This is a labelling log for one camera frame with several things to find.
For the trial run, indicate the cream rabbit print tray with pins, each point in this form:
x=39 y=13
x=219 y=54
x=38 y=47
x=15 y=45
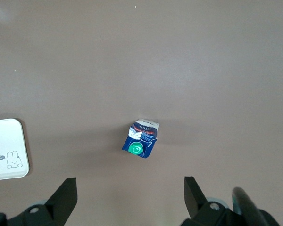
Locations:
x=4 y=146

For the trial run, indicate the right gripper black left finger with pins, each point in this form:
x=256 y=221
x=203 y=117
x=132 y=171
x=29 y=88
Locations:
x=61 y=202

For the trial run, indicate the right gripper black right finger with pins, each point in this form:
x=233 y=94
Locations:
x=195 y=200

